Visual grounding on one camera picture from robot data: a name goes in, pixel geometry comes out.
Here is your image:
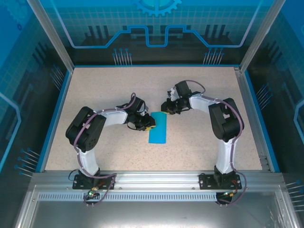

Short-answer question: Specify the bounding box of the blue paper sheet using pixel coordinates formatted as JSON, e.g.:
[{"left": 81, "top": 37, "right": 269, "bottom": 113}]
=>
[{"left": 148, "top": 111, "right": 168, "bottom": 145}]

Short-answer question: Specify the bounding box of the blue table edge strip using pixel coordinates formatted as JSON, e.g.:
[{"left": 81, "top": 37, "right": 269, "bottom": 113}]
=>
[
  {"left": 243, "top": 70, "right": 281, "bottom": 173},
  {"left": 35, "top": 68, "right": 75, "bottom": 173}
]

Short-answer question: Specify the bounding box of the grey metal tray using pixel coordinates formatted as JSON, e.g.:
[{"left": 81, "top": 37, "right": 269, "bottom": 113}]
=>
[{"left": 14, "top": 185, "right": 297, "bottom": 228}]

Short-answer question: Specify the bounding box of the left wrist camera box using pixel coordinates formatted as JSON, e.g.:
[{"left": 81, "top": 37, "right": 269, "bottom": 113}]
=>
[{"left": 140, "top": 104, "right": 151, "bottom": 117}]

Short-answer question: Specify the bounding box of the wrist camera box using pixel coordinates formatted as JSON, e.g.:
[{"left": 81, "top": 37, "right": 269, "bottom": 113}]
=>
[
  {"left": 167, "top": 87, "right": 179, "bottom": 102},
  {"left": 140, "top": 104, "right": 151, "bottom": 117}
]

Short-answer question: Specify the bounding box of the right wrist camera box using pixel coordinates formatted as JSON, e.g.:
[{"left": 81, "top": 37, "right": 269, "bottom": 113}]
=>
[{"left": 167, "top": 87, "right": 179, "bottom": 102}]

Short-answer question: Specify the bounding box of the aluminium mounting rail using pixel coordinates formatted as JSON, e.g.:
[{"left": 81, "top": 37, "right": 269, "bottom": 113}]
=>
[{"left": 30, "top": 171, "right": 285, "bottom": 190}]

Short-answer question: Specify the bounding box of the aluminium side rail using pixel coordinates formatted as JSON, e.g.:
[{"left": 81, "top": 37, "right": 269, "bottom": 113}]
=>
[{"left": 233, "top": 67, "right": 274, "bottom": 172}]

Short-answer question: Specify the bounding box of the slotted grey cable duct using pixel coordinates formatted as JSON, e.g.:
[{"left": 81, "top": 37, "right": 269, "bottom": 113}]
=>
[{"left": 38, "top": 192, "right": 219, "bottom": 201}]

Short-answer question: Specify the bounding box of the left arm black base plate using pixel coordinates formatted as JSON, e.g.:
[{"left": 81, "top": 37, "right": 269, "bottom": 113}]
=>
[{"left": 72, "top": 174, "right": 116, "bottom": 190}]

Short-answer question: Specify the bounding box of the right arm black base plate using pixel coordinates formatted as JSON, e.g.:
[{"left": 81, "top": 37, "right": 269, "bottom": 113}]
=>
[{"left": 199, "top": 172, "right": 243, "bottom": 190}]

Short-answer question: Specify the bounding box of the aluminium frame post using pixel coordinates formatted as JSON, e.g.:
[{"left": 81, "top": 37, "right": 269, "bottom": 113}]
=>
[
  {"left": 239, "top": 0, "right": 287, "bottom": 73},
  {"left": 26, "top": 0, "right": 75, "bottom": 73}
]

